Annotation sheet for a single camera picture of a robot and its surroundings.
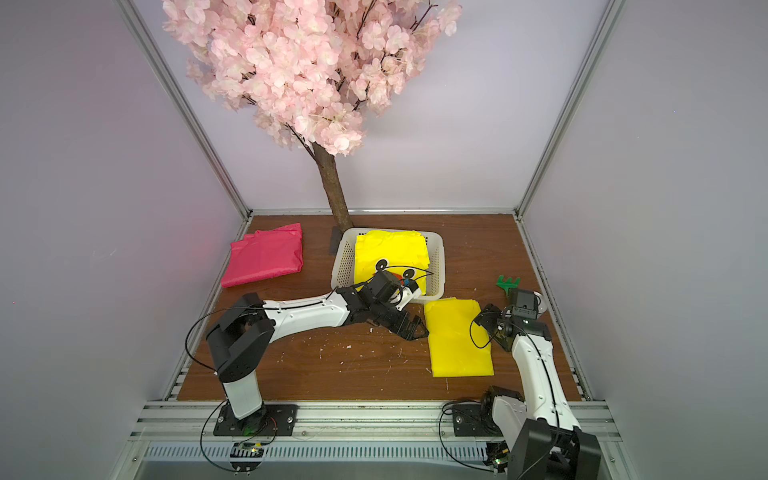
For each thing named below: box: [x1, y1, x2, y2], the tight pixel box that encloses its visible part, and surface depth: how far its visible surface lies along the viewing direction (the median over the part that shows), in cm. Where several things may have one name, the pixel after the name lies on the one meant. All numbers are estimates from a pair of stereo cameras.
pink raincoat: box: [221, 222, 303, 287], surface depth 108 cm
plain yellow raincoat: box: [424, 297, 494, 377], surface depth 85 cm
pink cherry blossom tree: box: [163, 0, 464, 233], surface depth 50 cm
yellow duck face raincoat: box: [354, 230, 431, 295], surface depth 102 cm
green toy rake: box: [496, 275, 521, 297], surface depth 100 cm
